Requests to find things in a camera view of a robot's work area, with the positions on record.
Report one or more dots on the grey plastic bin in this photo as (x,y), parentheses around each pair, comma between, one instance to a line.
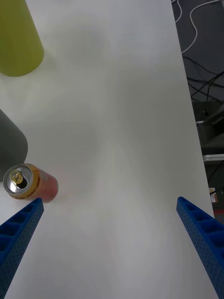
(9,144)

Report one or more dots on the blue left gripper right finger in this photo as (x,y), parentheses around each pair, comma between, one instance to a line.
(205,233)

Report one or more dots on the yellow-green plastic bin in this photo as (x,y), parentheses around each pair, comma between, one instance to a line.
(16,42)

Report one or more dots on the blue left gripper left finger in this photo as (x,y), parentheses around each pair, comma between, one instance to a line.
(21,233)

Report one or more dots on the red and yellow drink can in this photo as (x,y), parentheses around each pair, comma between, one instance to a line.
(39,184)

